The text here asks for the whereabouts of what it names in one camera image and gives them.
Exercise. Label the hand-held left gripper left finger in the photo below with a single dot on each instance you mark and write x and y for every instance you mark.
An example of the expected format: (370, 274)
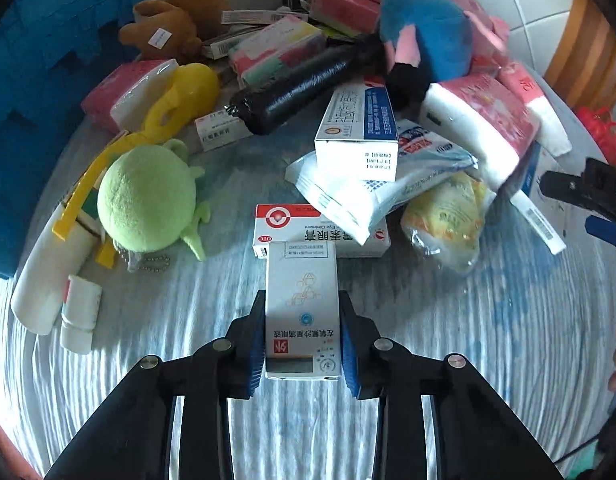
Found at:
(253, 360)

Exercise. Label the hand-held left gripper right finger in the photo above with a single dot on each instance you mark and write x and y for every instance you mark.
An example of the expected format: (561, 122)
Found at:
(349, 360)

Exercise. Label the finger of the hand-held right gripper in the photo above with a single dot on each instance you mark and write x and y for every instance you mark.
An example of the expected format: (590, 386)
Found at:
(608, 232)
(583, 185)

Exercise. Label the white medicine box orange pattern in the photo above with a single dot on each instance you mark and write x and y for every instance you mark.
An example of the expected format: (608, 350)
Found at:
(303, 300)

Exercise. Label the blue plastic crate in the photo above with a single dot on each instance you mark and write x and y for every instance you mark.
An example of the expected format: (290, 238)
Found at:
(47, 85)

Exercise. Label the large blue white medicine box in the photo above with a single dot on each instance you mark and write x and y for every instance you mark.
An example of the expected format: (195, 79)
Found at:
(538, 210)

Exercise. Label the pink tissue pack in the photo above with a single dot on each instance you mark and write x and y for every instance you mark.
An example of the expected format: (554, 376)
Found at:
(127, 90)
(343, 5)
(538, 105)
(478, 120)

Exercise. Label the white red ointment box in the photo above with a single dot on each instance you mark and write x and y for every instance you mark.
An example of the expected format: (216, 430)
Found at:
(308, 222)

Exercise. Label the yellow plastic bag pack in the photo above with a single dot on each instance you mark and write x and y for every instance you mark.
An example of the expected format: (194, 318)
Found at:
(443, 220)

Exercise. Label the white blue plastic pack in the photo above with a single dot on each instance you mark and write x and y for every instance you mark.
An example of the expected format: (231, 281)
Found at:
(388, 195)

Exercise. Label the small white bottle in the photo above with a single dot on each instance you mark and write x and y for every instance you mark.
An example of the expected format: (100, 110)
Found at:
(80, 310)

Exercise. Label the green plush ball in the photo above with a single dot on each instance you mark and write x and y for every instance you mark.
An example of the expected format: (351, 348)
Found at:
(142, 195)

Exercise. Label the pink pig plush blue body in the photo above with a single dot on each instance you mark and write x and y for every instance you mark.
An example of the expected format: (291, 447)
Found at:
(423, 35)

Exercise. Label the small white slim box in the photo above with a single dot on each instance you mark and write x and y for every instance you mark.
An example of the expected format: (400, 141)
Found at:
(222, 130)

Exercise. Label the black garbage bag roll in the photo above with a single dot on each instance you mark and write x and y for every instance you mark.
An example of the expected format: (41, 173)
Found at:
(298, 90)

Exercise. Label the yellow plastic toy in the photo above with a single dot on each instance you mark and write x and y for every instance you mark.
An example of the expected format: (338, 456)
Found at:
(182, 95)

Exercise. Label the pink yellow green pack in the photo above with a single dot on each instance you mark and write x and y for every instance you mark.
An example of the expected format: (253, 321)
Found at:
(275, 50)

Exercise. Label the white slim carton box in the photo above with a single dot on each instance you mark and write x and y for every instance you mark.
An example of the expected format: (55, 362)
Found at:
(253, 17)

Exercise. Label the brown teddy bear plush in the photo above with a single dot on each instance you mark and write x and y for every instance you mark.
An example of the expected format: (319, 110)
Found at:
(182, 15)

